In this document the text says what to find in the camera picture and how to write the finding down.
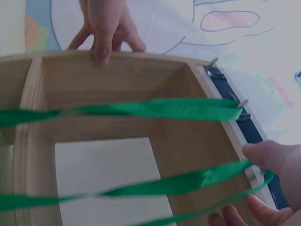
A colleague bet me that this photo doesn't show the wooden frame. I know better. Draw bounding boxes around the wooden frame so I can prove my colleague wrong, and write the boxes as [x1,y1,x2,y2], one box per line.
[0,49,277,226]

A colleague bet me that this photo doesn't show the person's left hand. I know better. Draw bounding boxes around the person's left hand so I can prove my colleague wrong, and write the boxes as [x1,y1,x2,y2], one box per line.
[67,0,147,69]

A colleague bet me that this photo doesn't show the dark blue strip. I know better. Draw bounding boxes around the dark blue strip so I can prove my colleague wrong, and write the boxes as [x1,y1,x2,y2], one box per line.
[206,66,290,210]

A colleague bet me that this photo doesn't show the person's right hand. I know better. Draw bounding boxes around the person's right hand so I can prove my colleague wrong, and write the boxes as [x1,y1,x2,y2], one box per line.
[208,140,301,226]

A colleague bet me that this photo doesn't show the green ribbon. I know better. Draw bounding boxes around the green ribbon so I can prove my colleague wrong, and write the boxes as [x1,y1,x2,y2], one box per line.
[0,97,275,226]

